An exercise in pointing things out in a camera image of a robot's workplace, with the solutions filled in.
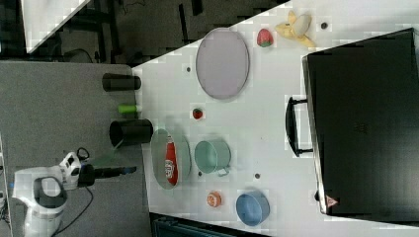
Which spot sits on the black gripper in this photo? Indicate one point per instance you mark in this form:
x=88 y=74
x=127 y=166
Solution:
x=87 y=174

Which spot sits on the red plush ketchup bottle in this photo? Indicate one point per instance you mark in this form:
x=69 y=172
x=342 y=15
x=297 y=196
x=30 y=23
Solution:
x=171 y=170

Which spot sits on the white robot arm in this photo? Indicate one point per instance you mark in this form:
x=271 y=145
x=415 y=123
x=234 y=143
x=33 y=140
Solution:
x=43 y=190

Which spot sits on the green oval strainer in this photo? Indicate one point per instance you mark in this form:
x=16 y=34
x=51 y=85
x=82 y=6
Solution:
x=159 y=142

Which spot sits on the green slotted spatula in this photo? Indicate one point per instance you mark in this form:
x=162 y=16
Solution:
x=118 y=156

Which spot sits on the black utensil holder cup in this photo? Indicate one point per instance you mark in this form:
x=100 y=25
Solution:
x=130 y=132

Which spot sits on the green lime toy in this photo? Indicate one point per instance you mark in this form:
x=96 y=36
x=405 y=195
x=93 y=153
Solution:
x=129 y=109

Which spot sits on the black cylinder cup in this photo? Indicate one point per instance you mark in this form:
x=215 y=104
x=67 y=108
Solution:
x=119 y=82

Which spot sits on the green mug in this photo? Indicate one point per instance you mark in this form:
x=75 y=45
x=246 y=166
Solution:
x=213 y=156

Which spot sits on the red strawberry toy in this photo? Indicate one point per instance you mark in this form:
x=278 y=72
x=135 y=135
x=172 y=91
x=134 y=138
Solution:
x=197 y=113

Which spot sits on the orange slice toy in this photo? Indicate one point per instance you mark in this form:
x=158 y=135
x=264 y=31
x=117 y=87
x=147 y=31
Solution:
x=214 y=199

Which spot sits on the lilac round plate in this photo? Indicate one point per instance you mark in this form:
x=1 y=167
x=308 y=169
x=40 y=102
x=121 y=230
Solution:
x=222 y=63

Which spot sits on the pink strawberry toy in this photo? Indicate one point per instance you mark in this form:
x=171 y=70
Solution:
x=264 y=38

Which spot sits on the peeled banana toy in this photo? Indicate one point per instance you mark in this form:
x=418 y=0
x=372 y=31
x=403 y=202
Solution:
x=295 y=28

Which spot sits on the silver black toaster oven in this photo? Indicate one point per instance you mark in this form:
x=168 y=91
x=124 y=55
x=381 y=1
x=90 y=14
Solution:
x=362 y=101

